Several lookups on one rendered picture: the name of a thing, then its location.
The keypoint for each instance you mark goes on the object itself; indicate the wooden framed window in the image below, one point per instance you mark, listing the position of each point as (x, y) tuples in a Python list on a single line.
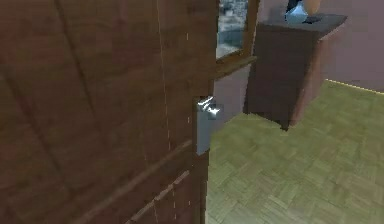
[(233, 30)]

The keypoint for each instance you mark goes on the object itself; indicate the brown wooden room door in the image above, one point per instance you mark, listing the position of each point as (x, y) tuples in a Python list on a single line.
[(100, 110)]

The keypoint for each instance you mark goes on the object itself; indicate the dark brown wooden cabinet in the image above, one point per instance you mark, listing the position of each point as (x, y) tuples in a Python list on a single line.
[(283, 70)]

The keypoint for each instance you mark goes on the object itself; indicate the blue glass vase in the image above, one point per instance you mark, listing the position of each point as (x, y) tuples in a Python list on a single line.
[(296, 14)]

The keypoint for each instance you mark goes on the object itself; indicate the orange round vase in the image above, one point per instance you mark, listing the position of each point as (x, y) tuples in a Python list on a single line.
[(313, 6)]

